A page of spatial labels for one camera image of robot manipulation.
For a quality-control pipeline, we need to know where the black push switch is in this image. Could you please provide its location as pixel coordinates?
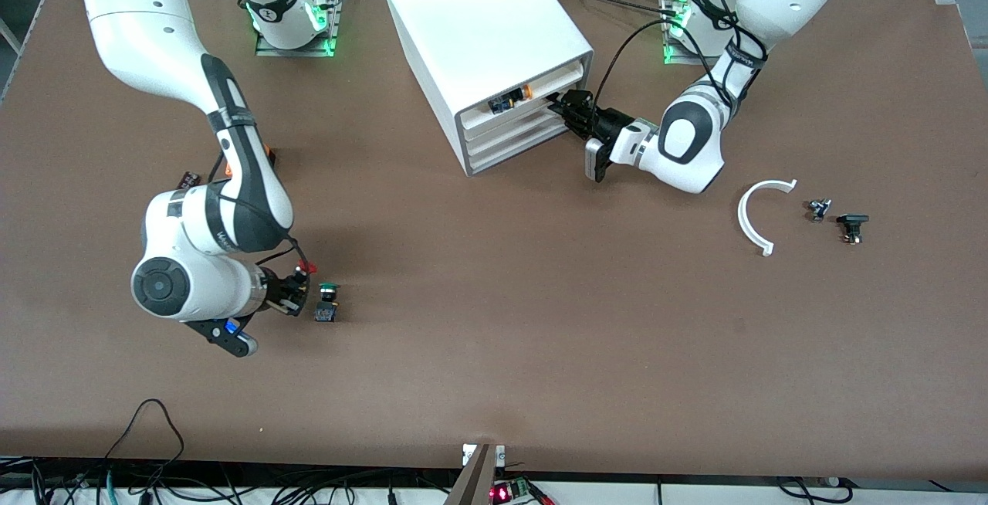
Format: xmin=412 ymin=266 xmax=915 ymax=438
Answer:
xmin=836 ymin=213 xmax=871 ymax=246

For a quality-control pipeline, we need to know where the white half-ring clamp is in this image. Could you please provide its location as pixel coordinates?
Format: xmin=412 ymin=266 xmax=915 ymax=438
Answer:
xmin=737 ymin=178 xmax=798 ymax=257

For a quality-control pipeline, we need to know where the black looped cable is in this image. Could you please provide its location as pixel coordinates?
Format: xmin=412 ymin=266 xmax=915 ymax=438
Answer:
xmin=103 ymin=398 xmax=187 ymax=484

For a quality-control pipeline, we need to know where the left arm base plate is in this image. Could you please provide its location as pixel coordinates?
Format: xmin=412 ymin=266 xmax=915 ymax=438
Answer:
xmin=658 ymin=0 xmax=699 ymax=66

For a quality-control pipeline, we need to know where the black cable bundle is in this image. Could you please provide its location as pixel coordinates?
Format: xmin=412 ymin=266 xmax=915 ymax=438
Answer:
xmin=0 ymin=455 xmax=255 ymax=505

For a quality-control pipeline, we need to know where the brown camera post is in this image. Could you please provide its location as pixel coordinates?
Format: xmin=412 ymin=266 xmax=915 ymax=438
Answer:
xmin=443 ymin=443 xmax=499 ymax=505

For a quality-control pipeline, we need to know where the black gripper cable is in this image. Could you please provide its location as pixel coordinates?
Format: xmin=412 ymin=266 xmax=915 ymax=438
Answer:
xmin=590 ymin=19 xmax=674 ymax=107

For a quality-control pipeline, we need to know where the circuit board with red light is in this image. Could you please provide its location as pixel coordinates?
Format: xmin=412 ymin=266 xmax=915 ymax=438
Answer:
xmin=489 ymin=477 xmax=553 ymax=505

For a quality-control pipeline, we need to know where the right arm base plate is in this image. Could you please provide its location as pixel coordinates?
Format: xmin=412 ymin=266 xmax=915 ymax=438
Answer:
xmin=253 ymin=0 xmax=345 ymax=59

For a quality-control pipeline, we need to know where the green push button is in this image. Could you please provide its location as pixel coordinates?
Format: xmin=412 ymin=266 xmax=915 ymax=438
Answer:
xmin=313 ymin=282 xmax=341 ymax=324

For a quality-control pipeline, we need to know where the blue orange electrical component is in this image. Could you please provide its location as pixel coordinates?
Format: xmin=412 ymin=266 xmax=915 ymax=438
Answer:
xmin=487 ymin=83 xmax=536 ymax=116

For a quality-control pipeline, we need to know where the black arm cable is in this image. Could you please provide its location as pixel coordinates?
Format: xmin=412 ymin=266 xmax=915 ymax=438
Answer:
xmin=207 ymin=130 xmax=313 ymax=271

